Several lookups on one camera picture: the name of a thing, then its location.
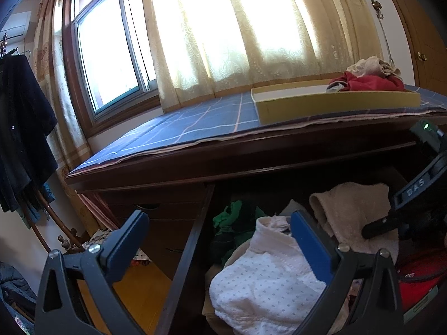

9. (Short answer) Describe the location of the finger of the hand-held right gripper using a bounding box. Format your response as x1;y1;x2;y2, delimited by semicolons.
361;214;400;241

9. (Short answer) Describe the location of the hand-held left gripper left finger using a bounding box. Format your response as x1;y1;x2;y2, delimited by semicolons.
35;209;150;335

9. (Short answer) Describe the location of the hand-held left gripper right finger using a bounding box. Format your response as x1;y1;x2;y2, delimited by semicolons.
289;210;406;335

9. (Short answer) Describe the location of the beige plush underwear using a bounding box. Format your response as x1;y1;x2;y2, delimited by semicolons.
309;182;400;262

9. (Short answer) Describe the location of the white dotted underwear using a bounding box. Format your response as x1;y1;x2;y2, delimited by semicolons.
209;216;331;327

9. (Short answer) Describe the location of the dark red underwear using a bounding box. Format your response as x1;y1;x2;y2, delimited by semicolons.
396;251;447;316

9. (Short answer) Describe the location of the green and black underwear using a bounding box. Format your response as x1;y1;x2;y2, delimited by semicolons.
212;200;268;266

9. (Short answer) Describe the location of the bright red underwear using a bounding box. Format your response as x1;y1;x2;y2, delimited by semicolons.
326;71;406;94

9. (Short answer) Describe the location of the tan underwear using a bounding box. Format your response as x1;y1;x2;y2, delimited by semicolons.
379;60;402;79

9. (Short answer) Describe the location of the shallow cardboard tray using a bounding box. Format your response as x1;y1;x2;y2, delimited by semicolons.
251;80;421;125

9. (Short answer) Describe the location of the cream underwear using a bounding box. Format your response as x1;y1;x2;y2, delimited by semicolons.
346;56;381;77

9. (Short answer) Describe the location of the large side drawer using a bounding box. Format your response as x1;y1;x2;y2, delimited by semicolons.
115;213;196;280

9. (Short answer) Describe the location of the small side drawer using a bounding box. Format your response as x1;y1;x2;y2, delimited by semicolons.
101;188;206;217

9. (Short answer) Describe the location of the checkered cloth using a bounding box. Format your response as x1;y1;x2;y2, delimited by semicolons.
84;228;151;266

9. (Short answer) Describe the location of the pink striped cloth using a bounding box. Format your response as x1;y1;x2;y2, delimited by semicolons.
77;193;116;231

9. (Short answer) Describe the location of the green and white packet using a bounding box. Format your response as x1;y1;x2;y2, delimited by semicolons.
403;284;440;324

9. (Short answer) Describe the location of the dark wooden desk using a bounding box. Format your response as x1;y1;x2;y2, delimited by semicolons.
65;110;447;283

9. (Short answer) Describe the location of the teal garment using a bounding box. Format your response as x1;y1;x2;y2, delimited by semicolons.
21;181;56;224

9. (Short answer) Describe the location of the blue-grey padded jacket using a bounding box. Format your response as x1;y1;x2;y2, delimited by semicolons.
0;262;37;308

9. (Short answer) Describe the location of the tan patterned curtain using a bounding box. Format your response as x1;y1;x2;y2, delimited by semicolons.
35;0;91;175

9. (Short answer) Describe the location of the blue plaid cloth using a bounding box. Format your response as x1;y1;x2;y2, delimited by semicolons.
66;84;447;177

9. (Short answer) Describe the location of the dark navy coat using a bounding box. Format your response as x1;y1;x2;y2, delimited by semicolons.
0;54;59;213

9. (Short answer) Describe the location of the wooden door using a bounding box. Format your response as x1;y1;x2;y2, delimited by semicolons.
377;0;447;89

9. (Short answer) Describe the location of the brass hook with hanging ornament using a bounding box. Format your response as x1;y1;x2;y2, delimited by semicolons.
371;0;397;68

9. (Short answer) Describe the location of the wood-framed window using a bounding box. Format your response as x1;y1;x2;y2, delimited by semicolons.
63;0;163;137

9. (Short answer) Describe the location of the beige lace curtain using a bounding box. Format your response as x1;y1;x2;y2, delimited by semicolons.
140;0;388;114

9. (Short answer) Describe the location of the white air conditioner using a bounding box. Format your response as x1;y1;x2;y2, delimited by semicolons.
0;12;32;39

